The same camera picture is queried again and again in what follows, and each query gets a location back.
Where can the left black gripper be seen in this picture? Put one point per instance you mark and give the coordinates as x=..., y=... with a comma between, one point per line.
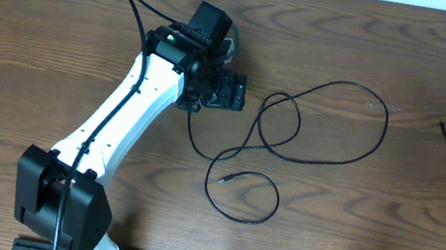
x=234, y=91

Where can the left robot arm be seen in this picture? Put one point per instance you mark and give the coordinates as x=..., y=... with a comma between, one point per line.
x=61, y=193

